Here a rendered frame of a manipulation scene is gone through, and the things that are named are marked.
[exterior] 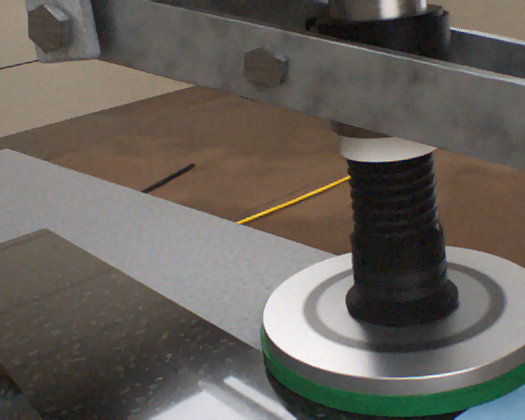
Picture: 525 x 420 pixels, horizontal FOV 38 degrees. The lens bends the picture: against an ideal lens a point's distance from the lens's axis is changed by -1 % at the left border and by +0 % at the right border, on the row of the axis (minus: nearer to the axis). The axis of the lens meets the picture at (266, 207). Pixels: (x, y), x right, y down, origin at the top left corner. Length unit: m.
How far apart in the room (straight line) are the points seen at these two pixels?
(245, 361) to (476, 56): 0.28
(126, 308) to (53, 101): 5.51
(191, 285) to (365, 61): 0.33
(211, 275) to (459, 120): 0.35
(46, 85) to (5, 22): 0.55
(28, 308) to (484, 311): 0.42
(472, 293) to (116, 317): 0.31
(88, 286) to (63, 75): 5.47
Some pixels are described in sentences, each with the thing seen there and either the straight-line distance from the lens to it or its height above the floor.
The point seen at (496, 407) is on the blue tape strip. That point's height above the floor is 0.81.
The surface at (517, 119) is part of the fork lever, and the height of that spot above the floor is 1.01.
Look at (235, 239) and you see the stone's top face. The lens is 0.81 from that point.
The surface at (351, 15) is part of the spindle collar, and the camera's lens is 0.50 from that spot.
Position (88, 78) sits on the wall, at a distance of 6.30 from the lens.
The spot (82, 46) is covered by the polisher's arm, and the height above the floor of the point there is 1.07.
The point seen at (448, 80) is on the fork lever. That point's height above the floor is 1.03.
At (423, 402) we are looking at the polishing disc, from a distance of 0.50.
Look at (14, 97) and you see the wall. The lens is 6.07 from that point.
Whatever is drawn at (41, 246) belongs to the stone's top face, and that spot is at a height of 0.82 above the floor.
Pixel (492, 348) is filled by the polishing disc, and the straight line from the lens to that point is 0.52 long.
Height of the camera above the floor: 1.12
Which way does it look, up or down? 19 degrees down
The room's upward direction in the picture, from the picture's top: 8 degrees counter-clockwise
